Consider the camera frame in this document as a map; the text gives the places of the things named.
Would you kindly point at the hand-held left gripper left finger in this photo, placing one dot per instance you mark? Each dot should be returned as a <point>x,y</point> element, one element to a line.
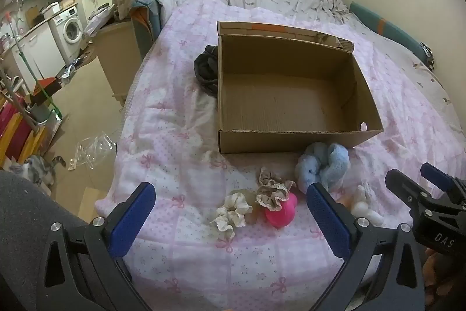
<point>133,220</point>

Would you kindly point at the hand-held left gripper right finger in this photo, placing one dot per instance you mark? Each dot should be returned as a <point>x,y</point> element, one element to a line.
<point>327,220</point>

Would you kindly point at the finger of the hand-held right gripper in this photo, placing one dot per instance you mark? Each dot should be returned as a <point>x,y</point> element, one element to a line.
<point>437,176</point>
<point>406,185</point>

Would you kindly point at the pink scrunchie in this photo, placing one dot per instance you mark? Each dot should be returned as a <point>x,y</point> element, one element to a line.
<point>282,216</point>

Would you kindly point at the blue fluffy scrunchie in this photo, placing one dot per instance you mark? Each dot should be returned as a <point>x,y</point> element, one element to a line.
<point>322,165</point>

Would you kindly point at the beige lace scrunchie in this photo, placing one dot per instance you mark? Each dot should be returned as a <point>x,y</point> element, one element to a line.
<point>271,192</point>

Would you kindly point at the cream white scrunchie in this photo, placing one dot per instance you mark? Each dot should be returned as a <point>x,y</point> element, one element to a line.
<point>231,214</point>

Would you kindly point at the brown cardboard box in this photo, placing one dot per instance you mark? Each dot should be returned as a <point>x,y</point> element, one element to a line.
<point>284,92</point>

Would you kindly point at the person's right hand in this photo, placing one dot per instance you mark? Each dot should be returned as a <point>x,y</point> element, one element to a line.
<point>435,271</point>

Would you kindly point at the clear plastic packaging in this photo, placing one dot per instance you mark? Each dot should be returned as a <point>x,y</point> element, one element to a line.
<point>93,150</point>

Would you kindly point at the pink bow print blanket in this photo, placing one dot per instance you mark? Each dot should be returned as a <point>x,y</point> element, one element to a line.
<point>174,136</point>

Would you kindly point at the grey tabby cat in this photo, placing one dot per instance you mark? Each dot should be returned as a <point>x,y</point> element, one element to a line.
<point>36,169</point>

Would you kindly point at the yellow red folding rack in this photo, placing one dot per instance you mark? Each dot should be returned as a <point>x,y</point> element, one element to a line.
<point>16,130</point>

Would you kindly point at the teal orange cushion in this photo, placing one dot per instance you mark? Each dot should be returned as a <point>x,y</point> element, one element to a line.
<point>389,28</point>

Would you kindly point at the red dustpan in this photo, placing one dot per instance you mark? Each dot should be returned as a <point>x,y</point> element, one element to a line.
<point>47,85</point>

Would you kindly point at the dark grey cloth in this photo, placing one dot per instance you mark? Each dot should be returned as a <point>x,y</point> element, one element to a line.
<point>205,70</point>

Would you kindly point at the wooden nightstand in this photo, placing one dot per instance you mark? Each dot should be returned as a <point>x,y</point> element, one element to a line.
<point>118,52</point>

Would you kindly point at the white kitchen cabinet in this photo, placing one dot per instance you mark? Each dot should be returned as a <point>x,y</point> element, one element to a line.
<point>38,48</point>

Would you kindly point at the white washing machine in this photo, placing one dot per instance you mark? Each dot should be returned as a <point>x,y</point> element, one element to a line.
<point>71,30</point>

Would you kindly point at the white floral bed sheet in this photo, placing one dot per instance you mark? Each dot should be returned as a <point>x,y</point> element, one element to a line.
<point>276,1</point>

